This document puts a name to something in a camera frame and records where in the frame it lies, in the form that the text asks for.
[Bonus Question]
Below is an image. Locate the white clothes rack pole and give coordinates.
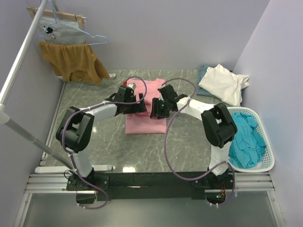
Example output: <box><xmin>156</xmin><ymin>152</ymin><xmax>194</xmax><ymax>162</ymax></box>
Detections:
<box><xmin>0</xmin><ymin>0</ymin><xmax>79</xmax><ymax>171</ymax></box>

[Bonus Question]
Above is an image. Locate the white folded t shirt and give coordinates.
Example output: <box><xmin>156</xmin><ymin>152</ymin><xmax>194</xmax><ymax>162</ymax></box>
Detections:
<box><xmin>198</xmin><ymin>63</ymin><xmax>250</xmax><ymax>106</ymax></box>

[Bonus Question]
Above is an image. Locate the aluminium rail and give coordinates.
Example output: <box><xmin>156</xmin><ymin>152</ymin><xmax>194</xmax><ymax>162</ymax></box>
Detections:
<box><xmin>25</xmin><ymin>172</ymin><xmax>276</xmax><ymax>194</ymax></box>

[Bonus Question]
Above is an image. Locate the mustard brown hanging garment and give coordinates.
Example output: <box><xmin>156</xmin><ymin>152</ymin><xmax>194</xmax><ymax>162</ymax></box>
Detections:
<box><xmin>39</xmin><ymin>42</ymin><xmax>110</xmax><ymax>84</ymax></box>

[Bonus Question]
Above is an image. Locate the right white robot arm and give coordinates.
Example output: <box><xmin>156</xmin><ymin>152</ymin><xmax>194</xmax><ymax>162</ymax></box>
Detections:
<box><xmin>150</xmin><ymin>85</ymin><xmax>238</xmax><ymax>189</ymax></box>

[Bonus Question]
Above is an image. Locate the grey hanging garment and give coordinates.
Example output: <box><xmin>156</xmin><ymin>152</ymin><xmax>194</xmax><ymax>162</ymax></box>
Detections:
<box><xmin>38</xmin><ymin>17</ymin><xmax>87</xmax><ymax>45</ymax></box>

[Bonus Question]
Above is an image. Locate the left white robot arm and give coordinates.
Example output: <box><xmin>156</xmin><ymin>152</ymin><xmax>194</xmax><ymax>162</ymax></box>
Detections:
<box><xmin>55</xmin><ymin>83</ymin><xmax>147</xmax><ymax>190</ymax></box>

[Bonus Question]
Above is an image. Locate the white rack foot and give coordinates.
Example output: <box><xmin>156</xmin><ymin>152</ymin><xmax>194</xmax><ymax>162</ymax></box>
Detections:
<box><xmin>35</xmin><ymin>165</ymin><xmax>113</xmax><ymax>174</ymax></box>

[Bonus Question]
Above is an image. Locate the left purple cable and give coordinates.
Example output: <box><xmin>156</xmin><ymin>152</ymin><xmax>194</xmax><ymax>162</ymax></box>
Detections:
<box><xmin>62</xmin><ymin>76</ymin><xmax>148</xmax><ymax>210</ymax></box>

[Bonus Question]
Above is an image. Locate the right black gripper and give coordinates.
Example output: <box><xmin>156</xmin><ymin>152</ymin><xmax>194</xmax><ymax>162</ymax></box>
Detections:
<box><xmin>150</xmin><ymin>97</ymin><xmax>170</xmax><ymax>119</ymax></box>

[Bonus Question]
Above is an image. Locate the pink t shirt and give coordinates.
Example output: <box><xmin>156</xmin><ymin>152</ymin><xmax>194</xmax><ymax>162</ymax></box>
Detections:
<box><xmin>125</xmin><ymin>79</ymin><xmax>167</xmax><ymax>134</ymax></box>

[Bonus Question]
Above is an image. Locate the light blue wire hanger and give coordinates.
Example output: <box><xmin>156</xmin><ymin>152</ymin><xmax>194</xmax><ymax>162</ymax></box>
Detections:
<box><xmin>36</xmin><ymin>2</ymin><xmax>109</xmax><ymax>46</ymax></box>

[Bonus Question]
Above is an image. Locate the black base beam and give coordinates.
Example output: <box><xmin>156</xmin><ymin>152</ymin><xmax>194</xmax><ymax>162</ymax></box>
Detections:
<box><xmin>66</xmin><ymin>171</ymin><xmax>233</xmax><ymax>204</ymax></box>

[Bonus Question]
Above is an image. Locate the teal t shirt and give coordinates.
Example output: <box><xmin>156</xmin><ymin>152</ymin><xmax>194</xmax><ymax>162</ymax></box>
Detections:
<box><xmin>229</xmin><ymin>112</ymin><xmax>267</xmax><ymax>169</ymax></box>

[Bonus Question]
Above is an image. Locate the blue-grey folded t shirt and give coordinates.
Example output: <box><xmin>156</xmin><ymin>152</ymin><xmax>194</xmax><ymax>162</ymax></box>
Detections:
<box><xmin>196</xmin><ymin>65</ymin><xmax>219</xmax><ymax>98</ymax></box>

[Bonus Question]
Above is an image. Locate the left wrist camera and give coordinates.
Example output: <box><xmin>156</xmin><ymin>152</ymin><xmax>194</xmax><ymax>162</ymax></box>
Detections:
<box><xmin>123</xmin><ymin>81</ymin><xmax>136</xmax><ymax>91</ymax></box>

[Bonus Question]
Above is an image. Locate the wooden clip hanger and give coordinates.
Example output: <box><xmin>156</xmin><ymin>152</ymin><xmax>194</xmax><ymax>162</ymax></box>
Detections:
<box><xmin>27</xmin><ymin>6</ymin><xmax>87</xmax><ymax>30</ymax></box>

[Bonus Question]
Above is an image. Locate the white plastic laundry basket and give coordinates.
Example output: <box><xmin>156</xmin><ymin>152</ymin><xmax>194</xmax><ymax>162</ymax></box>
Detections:
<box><xmin>228</xmin><ymin>107</ymin><xmax>275</xmax><ymax>173</ymax></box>

